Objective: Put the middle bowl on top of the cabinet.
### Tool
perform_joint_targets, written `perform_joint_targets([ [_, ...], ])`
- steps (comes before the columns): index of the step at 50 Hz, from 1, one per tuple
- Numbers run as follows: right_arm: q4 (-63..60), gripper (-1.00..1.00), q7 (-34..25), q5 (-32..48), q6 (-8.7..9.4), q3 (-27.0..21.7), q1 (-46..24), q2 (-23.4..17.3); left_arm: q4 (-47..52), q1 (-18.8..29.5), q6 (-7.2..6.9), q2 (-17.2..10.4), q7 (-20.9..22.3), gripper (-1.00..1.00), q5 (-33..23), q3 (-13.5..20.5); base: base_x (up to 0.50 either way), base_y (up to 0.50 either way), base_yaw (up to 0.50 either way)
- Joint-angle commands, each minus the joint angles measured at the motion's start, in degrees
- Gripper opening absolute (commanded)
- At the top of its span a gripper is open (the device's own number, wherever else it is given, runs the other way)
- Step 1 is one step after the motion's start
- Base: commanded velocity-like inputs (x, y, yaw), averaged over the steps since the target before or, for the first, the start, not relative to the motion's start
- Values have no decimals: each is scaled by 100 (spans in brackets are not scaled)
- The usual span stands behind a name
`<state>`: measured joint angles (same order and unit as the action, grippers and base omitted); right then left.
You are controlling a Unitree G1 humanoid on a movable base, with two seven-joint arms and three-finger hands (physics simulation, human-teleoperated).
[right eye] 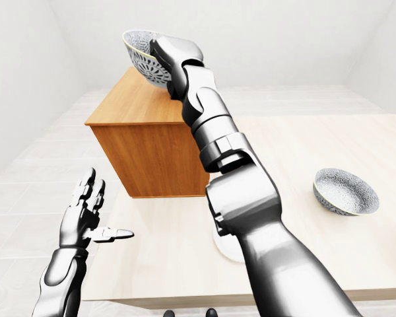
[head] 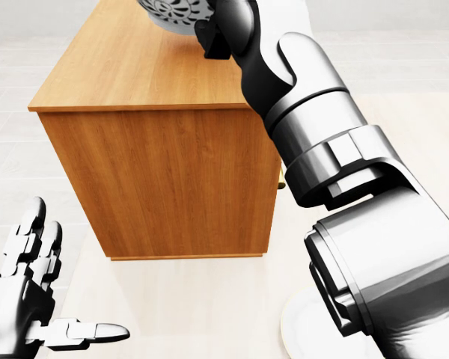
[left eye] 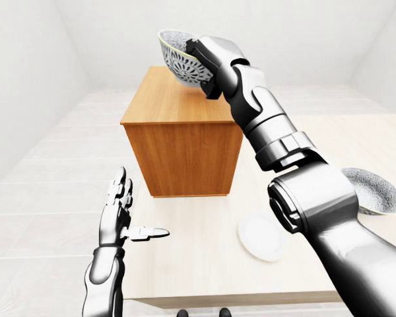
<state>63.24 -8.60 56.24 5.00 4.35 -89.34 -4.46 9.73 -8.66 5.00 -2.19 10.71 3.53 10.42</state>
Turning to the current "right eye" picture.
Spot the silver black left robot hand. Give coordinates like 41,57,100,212
59,166,135,250

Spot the white round dish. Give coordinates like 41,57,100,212
211,227,246,264

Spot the wooden cabinet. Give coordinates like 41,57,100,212
84,66,213,199

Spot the patterned black white bowl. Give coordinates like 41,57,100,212
121,30,175,90
312,168,381,217

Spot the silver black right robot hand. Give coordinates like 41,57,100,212
150,36,205,100

